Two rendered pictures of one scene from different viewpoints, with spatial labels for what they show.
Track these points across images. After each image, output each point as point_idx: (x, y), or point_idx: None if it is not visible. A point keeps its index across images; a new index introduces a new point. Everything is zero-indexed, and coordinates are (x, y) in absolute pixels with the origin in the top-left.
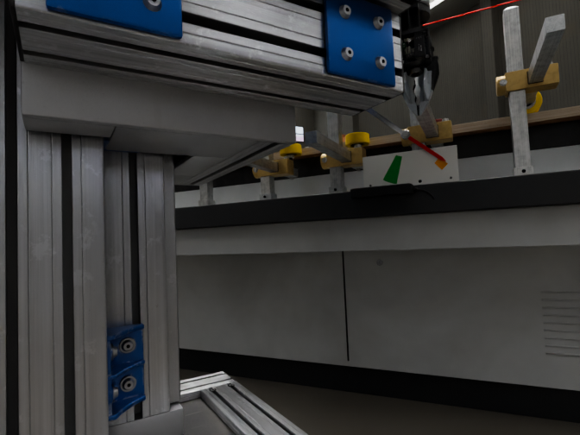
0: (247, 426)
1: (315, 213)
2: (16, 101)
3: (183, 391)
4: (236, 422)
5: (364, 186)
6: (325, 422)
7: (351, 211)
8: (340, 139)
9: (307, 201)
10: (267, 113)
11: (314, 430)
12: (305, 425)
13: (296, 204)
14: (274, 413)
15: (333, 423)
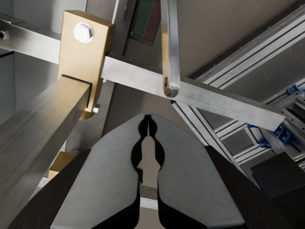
0: (235, 78)
1: (115, 88)
2: None
3: (196, 112)
4: (231, 83)
5: (122, 19)
6: (130, 44)
7: (129, 39)
8: (67, 92)
9: (110, 104)
10: None
11: (139, 50)
12: (134, 55)
13: (107, 117)
14: (226, 69)
15: (130, 39)
